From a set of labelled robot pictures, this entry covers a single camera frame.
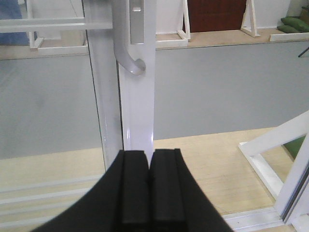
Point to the green cushion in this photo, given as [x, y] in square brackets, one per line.
[293, 25]

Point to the white sliding glass door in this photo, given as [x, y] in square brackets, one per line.
[64, 118]

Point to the white triangular stand far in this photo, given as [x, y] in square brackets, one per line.
[172, 24]

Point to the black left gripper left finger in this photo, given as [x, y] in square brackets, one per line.
[118, 202]

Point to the white door outer frame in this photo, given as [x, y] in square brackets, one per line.
[291, 207]

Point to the white door frame support bracket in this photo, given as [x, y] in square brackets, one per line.
[262, 151]

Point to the white frame stand left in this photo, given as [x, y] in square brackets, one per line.
[59, 12]

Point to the white triangular stand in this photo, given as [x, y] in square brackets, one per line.
[252, 30]
[172, 24]

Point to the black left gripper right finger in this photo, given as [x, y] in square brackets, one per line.
[178, 203]

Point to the white triangular stand right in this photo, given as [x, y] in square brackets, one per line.
[252, 30]

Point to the grey door handle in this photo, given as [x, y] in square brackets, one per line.
[131, 11]

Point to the brown wooden door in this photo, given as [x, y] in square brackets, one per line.
[215, 15]

